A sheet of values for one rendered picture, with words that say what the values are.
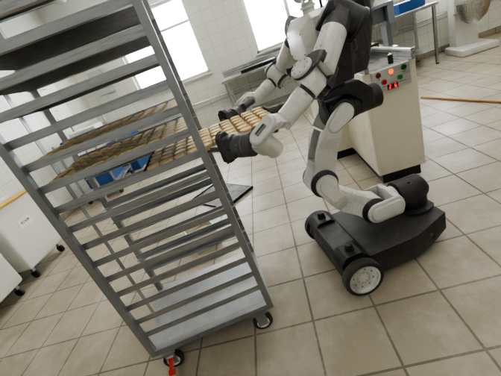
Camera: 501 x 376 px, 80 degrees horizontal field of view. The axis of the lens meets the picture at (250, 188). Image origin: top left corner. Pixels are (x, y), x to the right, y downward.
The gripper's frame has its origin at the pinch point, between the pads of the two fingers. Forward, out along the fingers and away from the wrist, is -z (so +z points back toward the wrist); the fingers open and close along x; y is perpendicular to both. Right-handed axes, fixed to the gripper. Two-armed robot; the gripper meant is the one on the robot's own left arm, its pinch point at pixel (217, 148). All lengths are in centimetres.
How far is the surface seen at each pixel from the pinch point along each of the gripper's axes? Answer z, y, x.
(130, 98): -14.4, 15.4, 28.1
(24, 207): -273, 9, -33
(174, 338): -39, 39, -81
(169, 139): -10.4, 11.2, 9.9
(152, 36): -1.3, 6.5, 42.8
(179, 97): -1.3, 6.4, 22.8
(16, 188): -369, -16, -25
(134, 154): -20.2, 21.0, 9.8
